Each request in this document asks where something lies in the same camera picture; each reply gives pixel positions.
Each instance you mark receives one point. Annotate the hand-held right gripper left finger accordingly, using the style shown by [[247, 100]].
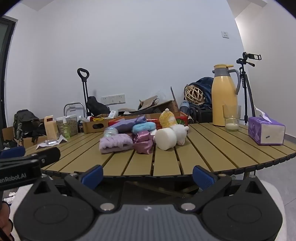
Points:
[[92, 177]]

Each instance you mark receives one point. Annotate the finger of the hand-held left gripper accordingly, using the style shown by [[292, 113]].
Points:
[[49, 155], [12, 151]]

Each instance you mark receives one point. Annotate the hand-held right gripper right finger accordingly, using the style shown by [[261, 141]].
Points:
[[203, 177]]

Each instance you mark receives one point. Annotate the lavender fuzzy cloth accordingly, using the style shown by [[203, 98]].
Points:
[[115, 143]]

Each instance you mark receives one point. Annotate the white plush toy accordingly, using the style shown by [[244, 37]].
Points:
[[181, 134]]

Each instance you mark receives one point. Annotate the clear plastic ball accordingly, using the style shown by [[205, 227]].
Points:
[[110, 132]]

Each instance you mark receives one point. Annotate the purple knitted sock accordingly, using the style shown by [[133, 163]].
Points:
[[126, 124]]

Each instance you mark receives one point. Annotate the yellow knitted plush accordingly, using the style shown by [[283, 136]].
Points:
[[167, 118]]

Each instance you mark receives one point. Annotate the red cardboard box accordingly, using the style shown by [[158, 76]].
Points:
[[155, 122]]

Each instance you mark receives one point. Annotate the white paper packet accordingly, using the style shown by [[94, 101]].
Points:
[[52, 142]]

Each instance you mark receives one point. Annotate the cardboard box with backpack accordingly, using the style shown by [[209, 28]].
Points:
[[9, 136]]

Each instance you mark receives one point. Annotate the beige carton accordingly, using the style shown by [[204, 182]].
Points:
[[51, 127]]

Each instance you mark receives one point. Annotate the black backpack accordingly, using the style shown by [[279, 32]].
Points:
[[25, 124]]

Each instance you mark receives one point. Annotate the clear storage container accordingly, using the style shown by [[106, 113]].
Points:
[[67, 126]]

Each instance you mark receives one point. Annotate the small brown cardboard box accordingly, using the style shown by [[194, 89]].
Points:
[[91, 126]]

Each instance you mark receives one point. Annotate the white foam cylinder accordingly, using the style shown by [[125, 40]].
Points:
[[165, 138]]

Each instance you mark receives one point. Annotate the yellow packet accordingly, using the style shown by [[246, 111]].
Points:
[[99, 119]]

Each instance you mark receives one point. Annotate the white carton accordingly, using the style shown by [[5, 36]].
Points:
[[113, 115]]

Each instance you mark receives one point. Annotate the clear glass cup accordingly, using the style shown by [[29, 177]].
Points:
[[231, 117]]

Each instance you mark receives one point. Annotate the black bag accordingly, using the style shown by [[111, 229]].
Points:
[[97, 106]]

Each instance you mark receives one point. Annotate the blue fluffy toy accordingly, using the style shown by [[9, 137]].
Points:
[[143, 127]]

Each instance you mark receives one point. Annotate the blue water bottle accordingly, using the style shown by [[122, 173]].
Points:
[[184, 107]]

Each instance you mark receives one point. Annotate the purple tissue pack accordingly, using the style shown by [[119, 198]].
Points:
[[266, 132]]

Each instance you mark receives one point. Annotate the yellow thermos jug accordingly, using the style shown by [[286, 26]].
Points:
[[224, 102]]

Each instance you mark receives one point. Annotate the dark door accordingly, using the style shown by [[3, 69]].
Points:
[[5, 69]]

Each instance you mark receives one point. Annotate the wicker ball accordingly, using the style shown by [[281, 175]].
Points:
[[194, 95]]

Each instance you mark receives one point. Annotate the large open cardboard box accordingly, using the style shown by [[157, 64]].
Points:
[[159, 105]]

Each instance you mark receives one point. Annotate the dark blue cloth bag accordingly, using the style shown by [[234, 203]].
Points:
[[205, 89]]

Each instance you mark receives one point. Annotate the white folding frame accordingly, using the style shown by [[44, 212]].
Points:
[[72, 107]]

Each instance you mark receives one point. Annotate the white wall socket strip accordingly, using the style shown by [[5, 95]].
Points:
[[112, 99]]

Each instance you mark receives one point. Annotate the black camera tripod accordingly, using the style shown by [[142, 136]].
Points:
[[247, 81]]

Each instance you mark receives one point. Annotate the white wall switch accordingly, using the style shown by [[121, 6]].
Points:
[[225, 34]]

